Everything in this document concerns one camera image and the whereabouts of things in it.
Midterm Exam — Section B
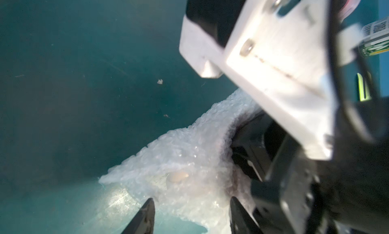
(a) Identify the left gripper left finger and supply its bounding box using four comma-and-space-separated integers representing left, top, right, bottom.
121, 198, 156, 234

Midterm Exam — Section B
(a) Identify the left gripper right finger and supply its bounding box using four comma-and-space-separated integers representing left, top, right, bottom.
230, 196, 263, 234

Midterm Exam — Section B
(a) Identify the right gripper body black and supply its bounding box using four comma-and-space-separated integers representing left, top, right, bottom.
231, 112, 389, 234

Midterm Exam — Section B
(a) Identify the bubble wrap sheet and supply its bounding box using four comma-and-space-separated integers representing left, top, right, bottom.
99, 89, 261, 234

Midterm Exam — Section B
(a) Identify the white tape dispenser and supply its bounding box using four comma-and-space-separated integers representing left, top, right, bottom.
337, 0, 361, 22

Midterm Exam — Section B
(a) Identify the green garden fork wooden handle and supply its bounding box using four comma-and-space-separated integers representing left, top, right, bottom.
357, 73, 371, 102

